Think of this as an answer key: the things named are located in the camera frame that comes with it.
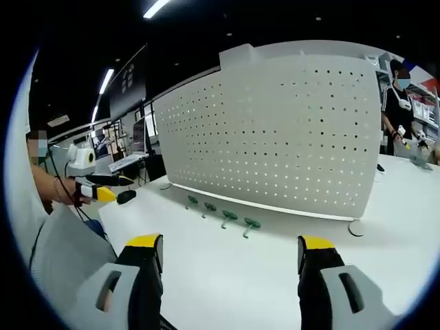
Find computer monitor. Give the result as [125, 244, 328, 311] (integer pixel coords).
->
[131, 118, 148, 155]

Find black oval object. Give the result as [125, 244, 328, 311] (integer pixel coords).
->
[116, 189, 138, 206]

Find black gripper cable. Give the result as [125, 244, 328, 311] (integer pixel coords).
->
[47, 144, 91, 223]

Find black hanging sign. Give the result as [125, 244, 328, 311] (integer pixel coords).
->
[109, 43, 149, 120]

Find person's blue trousers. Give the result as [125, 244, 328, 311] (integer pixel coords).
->
[83, 219, 110, 241]

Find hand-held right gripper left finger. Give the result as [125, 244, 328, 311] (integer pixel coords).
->
[74, 233, 164, 330]

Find person's left hand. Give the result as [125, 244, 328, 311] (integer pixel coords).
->
[56, 176, 93, 208]

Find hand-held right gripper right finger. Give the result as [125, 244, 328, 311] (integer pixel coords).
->
[296, 234, 406, 330]

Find long ceiling light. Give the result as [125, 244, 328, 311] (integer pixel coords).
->
[142, 0, 172, 20]
[99, 67, 116, 96]

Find small black and white object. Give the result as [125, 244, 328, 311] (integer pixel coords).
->
[374, 163, 388, 184]

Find white pegboard mounting plate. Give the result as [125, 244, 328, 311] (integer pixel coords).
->
[152, 43, 383, 238]

